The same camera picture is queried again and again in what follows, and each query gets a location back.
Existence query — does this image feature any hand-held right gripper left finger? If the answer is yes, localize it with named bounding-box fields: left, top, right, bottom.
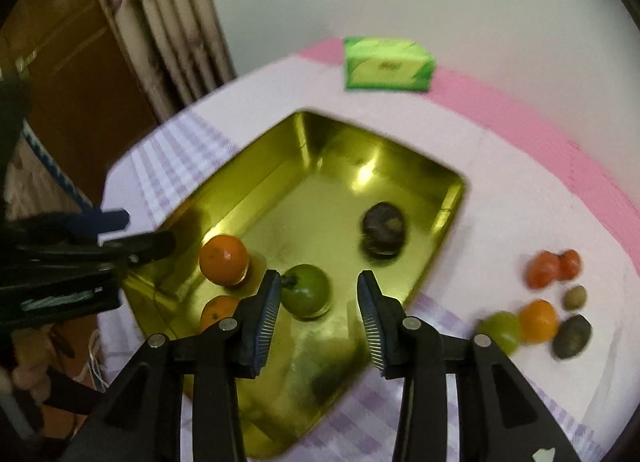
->
left=60, top=269, right=283, bottom=462

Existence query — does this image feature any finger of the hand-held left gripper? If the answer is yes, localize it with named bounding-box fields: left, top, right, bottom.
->
left=0, top=210, right=132, bottom=244
left=0, top=230, right=177, bottom=267

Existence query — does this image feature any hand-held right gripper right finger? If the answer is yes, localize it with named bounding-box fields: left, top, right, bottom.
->
left=356, top=269, right=583, bottom=462

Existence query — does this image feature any green round fruit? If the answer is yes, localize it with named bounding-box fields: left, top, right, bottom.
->
left=280, top=264, right=332, bottom=319
left=477, top=312, right=523, bottom=356

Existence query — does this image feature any golden metal tray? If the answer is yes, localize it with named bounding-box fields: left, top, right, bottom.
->
left=117, top=110, right=467, bottom=460

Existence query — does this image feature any orange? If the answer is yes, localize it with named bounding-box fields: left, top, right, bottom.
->
left=199, top=234, right=250, bottom=287
left=518, top=299, right=559, bottom=344

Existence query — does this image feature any dark round fruit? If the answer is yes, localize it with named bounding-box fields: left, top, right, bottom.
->
left=362, top=202, right=407, bottom=259

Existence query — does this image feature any brown wooden door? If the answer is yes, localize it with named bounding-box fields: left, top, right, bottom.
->
left=0, top=0, right=162, bottom=215

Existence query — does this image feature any red tomato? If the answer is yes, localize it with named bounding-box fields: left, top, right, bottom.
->
left=557, top=249, right=583, bottom=281
left=525, top=251, right=562, bottom=290

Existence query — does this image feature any checked pink purple tablecloth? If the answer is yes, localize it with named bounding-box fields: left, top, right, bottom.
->
left=97, top=39, right=640, bottom=462

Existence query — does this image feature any dark avocado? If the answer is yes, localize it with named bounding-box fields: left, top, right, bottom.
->
left=552, top=314, right=593, bottom=360

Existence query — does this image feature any small brown kiwi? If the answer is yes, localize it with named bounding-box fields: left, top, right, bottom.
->
left=563, top=285, right=588, bottom=311

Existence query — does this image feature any beige patterned curtain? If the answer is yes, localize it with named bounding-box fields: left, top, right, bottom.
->
left=85, top=0, right=236, bottom=123

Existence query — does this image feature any green tissue pack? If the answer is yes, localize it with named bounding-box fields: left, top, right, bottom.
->
left=343, top=36, right=435, bottom=92

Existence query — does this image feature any blue white rope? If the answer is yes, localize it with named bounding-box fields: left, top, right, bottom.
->
left=22, top=122, right=96, bottom=213

